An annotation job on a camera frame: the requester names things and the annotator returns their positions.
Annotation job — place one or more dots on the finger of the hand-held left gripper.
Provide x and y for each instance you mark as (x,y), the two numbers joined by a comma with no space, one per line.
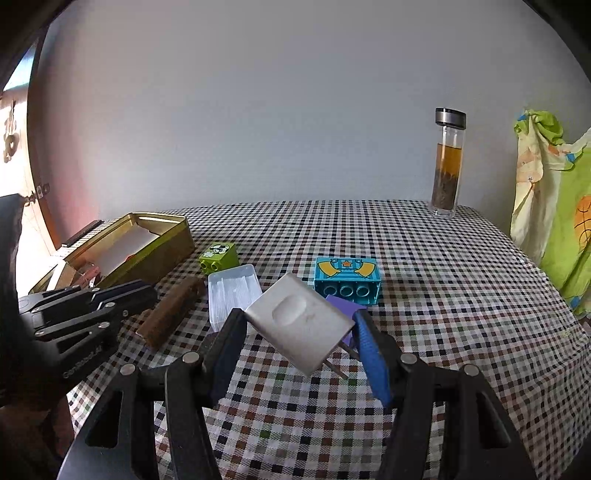
(92,323)
(124,288)

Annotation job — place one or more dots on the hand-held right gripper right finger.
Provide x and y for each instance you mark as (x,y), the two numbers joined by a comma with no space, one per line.
(374,355)

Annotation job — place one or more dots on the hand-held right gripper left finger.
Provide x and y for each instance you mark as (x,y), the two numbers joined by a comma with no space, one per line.
(228,350)

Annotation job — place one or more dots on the banded stack of cards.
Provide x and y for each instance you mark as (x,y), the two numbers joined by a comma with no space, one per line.
(90,273)

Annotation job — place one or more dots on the gold tin box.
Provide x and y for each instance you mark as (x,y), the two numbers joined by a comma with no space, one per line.
(161,258)

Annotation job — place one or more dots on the long brown bar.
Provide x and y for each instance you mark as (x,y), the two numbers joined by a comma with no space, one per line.
(168,314)

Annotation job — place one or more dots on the purple block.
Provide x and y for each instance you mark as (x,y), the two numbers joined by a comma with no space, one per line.
(344,305)

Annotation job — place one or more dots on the clear plastic box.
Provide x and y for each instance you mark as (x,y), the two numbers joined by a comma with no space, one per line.
(233,290)

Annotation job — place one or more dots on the white charger plug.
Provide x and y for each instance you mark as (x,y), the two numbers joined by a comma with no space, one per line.
(295,323)

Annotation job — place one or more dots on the blue toy brick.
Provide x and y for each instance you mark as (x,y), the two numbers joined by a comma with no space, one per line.
(346,277)

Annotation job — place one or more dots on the green toy brick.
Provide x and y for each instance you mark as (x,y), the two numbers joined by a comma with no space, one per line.
(221,261)

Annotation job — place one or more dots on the white paper liner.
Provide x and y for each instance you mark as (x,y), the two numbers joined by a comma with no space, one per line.
(129,244)

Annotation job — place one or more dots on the light wooden door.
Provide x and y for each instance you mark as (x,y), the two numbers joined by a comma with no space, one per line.
(44,221)

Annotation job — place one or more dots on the brass door latch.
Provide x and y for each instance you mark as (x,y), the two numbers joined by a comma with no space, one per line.
(41,190)

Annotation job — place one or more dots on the glass tea bottle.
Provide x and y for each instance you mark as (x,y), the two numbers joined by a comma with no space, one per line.
(445,184)

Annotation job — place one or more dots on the gold door ornament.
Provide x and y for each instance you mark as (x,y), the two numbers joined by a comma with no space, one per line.
(10,138)

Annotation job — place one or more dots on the green printed blanket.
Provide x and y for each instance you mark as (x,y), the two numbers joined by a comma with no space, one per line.
(563,221)

